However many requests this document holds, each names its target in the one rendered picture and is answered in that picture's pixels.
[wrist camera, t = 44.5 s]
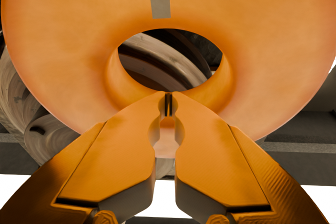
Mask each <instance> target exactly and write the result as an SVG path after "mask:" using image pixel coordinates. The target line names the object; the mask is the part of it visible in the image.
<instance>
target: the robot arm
mask: <svg viewBox="0 0 336 224"><path fill-rule="evenodd" d="M168 108H169V116H170V117H172V119H173V120H174V121H175V124H174V140H175V141H176V142H177V143H178V145H179V148H178V149H177V150H176V152H175V171H174V193H175V204H176V206H177V207H178V209H179V210H181V211H182V212H184V213H185V214H187V215H188V216H190V217H191V218H193V219H194V220H196V221H197V222H199V223H200V224H330V223H329V221H328V220H327V218H326V217H325V215H324V214H323V213H322V211H321V210H320V208H319V207H318V206H317V204H316V203H315V202H314V200H313V199H312V198H311V197H310V195H309V194H308V193H307V192H306V191H305V190H304V188H303V187H302V186H301V185H300V184H299V183H298V182H297V181H296V180H295V179H294V178H293V177H292V176H291V175H290V174H289V173H288V172H287V171H286V170H285V169H284V168H283V167H282V166H281V165H280V164H279V163H277V162H276V161H275V160H274V159H273V158H272V157H271V156H270V155H269V154H267V153H266V152H265V151H264V150H263V149H262V148H261V147H260V146H258V145H257V144H256V143H255V142H254V141H253V140H252V139H251V138H250V137H248V136H247V135H246V134H245V133H244V132H243V131H242V130H241V129H239V128H238V127H237V126H229V125H228V124H227V123H226V122H225V121H224V120H223V119H222V118H220V117H219V116H218V115H217V114H216V113H214V112H213V111H212V110H210V109H209V108H207V107H205V106H204V105H202V104H200V103H198V102H196V101H195V100H193V99H191V98H189V97H188V96H186V95H184V94H182V93H180V92H178V91H174V92H170V93H168V92H164V91H158V92H156V93H154V94H152V95H150V96H148V97H146V98H143V99H141V100H139V101H137V102H135V103H133V104H131V105H129V106H127V107H126V108H124V109H122V110H121V111H119V112H118V113H116V114H115V115H114V116H112V117H111V118H110V119H109V120H107V121H106V122H98V123H96V124H95V125H94V126H92V127H91V128H90V129H89V130H87V131H86V132H85V133H83V134H82V135H81V136H79V137H78V138H77V139H76V140H74V141H73V142H72V143H70V144H69V145H68V146H66V147H65V148H64V149H63V150H61V151H60V152H59V153H57V154H56V155H55V156H53V157H52V158H51V159H50V160H48V161H47V162H46V163H45V164H43V165H42V166H41V167H40V168H39V169H38V170H36V171H35V172H34V173H33V174H32V175H31V176H30V177H29V178H28V179H27V180H26V181H25V182H24V183H23V184H22V185H21V186H20V187H19V188H18V189H17V190H16V191H15V192H14V193H13V194H12V196H11V197H10V198H9V199H8V200H7V201H6V203H5V204H4V205H3V206H2V207H1V209H0V224H125V222H126V220H128V219H130V218H132V217H133V216H135V215H137V214H139V213H141V212H143V211H144V210H146V209H148V208H149V207H150V206H151V204H152V202H153V198H154V191H155V184H156V165H155V150H154V148H153V146H154V145H155V144H156V143H157V142H158V141H159V140H160V122H161V121H162V120H163V119H164V118H165V117H167V116H168Z"/></svg>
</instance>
